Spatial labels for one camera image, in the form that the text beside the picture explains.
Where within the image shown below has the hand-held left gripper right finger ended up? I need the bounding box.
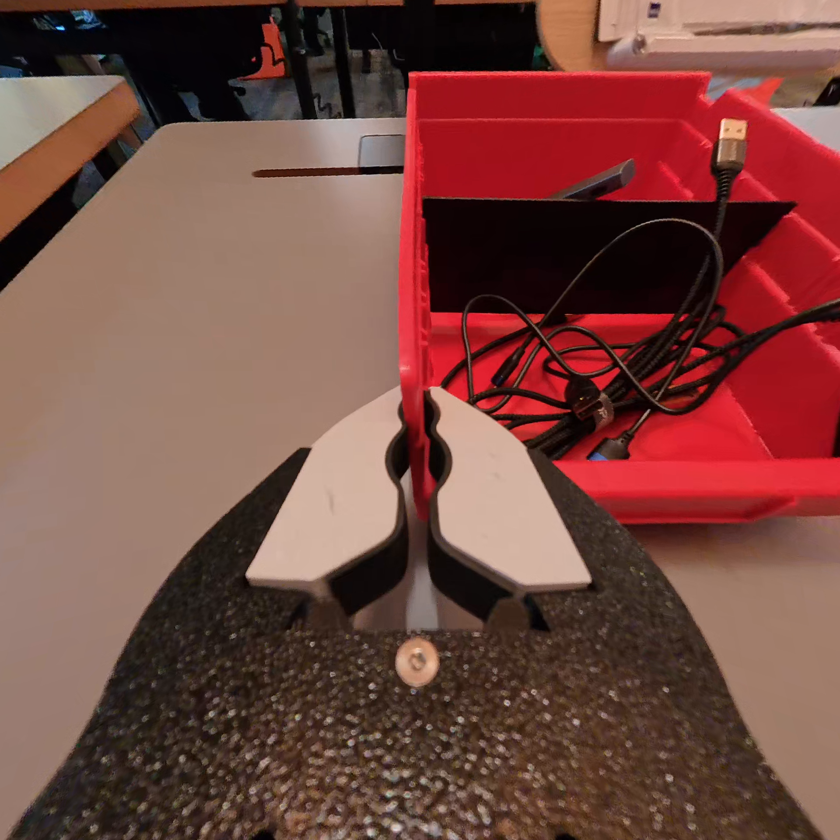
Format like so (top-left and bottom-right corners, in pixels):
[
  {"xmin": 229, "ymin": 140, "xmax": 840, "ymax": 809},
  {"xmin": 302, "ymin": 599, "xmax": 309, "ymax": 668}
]
[{"xmin": 425, "ymin": 387, "xmax": 595, "ymax": 622}]

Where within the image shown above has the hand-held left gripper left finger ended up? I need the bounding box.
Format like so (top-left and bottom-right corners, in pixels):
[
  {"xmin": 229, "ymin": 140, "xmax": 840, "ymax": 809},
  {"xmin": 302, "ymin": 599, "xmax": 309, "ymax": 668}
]
[{"xmin": 245, "ymin": 386, "xmax": 412, "ymax": 616}]

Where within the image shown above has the red plastic bin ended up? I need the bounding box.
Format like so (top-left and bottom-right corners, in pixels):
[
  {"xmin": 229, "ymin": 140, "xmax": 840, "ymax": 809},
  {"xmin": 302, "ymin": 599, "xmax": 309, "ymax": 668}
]
[{"xmin": 398, "ymin": 71, "xmax": 840, "ymax": 525}]

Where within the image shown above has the grey desk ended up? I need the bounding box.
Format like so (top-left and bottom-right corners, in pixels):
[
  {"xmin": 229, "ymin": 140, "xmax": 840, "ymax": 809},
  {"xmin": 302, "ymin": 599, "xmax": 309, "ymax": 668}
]
[{"xmin": 0, "ymin": 118, "xmax": 840, "ymax": 840}]

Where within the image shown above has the wood-edged desk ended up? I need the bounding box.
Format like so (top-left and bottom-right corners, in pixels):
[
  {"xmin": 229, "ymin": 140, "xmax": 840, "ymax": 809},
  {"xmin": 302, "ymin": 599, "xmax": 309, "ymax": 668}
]
[{"xmin": 0, "ymin": 75, "xmax": 143, "ymax": 242}]

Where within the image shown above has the black bin divider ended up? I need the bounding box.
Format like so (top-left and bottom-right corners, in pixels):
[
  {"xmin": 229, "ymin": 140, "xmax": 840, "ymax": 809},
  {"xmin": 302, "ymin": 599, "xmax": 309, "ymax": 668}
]
[{"xmin": 422, "ymin": 196, "xmax": 799, "ymax": 327}]

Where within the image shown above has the grey usb hub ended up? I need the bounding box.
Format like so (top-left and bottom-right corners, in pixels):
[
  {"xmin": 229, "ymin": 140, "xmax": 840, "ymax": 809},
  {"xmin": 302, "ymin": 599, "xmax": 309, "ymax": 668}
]
[{"xmin": 546, "ymin": 159, "xmax": 637, "ymax": 202}]

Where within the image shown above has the orange cone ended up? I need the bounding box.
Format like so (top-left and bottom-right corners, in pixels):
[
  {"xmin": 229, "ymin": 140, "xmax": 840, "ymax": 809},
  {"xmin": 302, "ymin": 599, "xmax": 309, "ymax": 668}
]
[{"xmin": 238, "ymin": 18, "xmax": 288, "ymax": 81}]

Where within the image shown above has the white box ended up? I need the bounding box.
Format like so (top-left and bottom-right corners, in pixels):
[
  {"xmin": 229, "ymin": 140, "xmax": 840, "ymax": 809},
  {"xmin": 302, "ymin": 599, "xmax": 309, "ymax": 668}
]
[{"xmin": 596, "ymin": 0, "xmax": 840, "ymax": 74}]

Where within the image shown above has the braided black usb cable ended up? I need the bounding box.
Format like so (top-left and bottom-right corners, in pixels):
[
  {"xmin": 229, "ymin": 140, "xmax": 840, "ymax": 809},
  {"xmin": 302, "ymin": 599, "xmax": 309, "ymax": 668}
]
[{"xmin": 525, "ymin": 118, "xmax": 840, "ymax": 464}]

